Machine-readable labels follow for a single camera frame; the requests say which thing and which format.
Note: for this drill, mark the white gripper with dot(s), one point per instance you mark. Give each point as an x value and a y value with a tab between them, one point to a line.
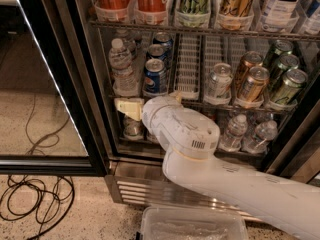
157	113

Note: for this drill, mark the blue pepsi can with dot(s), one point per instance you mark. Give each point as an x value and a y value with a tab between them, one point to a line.
155	76
156	51
164	39

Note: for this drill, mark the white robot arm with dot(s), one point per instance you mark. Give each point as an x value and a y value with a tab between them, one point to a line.
190	140

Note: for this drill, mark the lower shelf silver can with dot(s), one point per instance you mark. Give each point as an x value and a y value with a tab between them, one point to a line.
132	129

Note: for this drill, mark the empty white shelf tray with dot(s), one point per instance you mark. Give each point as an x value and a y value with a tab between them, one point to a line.
187	74

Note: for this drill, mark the white silver soda can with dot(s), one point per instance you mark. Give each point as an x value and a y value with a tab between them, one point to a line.
219	80

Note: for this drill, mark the steel fridge base grille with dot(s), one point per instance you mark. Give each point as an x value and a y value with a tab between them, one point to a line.
144	184

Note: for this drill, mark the front copper soda can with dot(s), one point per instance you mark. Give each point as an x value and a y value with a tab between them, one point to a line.
255	80

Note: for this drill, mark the copper soda can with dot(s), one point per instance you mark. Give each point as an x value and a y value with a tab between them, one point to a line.
247	61
255	80

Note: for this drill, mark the rear copper soda can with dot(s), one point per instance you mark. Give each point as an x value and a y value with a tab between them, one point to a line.
247	61

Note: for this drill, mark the glass fridge door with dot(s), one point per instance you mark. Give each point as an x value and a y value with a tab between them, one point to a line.
51	122

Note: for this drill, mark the front green soda can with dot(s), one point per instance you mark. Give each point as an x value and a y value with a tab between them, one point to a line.
292	82

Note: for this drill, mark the green soda can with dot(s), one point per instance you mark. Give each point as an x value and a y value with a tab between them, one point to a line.
292	82
276	49
281	65

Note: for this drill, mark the middle green soda can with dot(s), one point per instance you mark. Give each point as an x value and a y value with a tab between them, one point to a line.
281	65

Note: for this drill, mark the rear green soda can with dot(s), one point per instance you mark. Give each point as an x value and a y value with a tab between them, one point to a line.
276	49

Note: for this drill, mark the brown juice bottle white cap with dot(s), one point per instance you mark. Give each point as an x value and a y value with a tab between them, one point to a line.
152	138

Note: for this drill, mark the front clear water bottle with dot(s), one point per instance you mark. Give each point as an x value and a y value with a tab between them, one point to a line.
120	59

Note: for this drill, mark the clear water bottle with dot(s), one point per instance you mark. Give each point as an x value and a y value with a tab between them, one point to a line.
120	59
128	41

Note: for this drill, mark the rear clear water bottle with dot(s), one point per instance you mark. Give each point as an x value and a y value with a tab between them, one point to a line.
128	41

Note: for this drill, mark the lower left water bottle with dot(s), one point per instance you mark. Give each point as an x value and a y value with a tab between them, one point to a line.
232	136

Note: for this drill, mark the lower right water bottle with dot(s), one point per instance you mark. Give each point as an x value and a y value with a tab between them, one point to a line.
257	140

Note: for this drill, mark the clear plastic storage bin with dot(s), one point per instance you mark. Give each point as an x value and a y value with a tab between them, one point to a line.
173	223

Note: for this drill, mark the white labelled drink carton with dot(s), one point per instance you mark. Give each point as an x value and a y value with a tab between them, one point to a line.
280	0

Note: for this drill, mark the blue white drink carton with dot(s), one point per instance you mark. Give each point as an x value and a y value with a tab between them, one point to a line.
311	19

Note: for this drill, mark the middle wire shelf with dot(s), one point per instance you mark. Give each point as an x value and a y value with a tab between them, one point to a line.
263	103

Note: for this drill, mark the wire shelf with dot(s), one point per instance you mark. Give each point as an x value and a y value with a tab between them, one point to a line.
263	103
207	31

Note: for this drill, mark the top wire shelf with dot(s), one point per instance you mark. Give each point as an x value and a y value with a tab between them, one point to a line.
207	31

